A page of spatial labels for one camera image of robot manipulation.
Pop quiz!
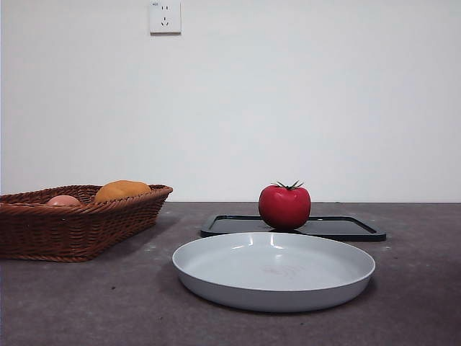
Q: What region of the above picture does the pink egg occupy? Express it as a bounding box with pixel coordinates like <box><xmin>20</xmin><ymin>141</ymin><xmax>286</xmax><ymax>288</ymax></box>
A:
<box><xmin>45</xmin><ymin>195</ymin><xmax>83</xmax><ymax>207</ymax></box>

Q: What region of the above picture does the red tomato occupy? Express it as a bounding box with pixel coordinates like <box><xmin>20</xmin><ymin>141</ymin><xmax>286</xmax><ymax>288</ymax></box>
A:
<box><xmin>258</xmin><ymin>179</ymin><xmax>312</xmax><ymax>231</ymax></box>

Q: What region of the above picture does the white wall socket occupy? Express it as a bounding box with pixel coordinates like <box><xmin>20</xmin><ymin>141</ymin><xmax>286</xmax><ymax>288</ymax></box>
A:
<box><xmin>149</xmin><ymin>0</ymin><xmax>182</xmax><ymax>36</ymax></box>

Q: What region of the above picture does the brown wicker basket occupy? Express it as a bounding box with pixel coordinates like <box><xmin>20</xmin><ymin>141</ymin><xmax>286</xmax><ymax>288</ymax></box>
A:
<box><xmin>0</xmin><ymin>184</ymin><xmax>174</xmax><ymax>263</ymax></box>

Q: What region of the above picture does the black rectangular tray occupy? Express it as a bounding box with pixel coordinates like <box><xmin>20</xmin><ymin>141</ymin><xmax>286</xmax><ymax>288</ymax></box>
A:
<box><xmin>200</xmin><ymin>214</ymin><xmax>387</xmax><ymax>242</ymax></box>

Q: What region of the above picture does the grey round plate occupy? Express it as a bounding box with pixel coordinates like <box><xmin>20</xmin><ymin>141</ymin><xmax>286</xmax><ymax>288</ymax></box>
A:
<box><xmin>171</xmin><ymin>231</ymin><xmax>377</xmax><ymax>313</ymax></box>

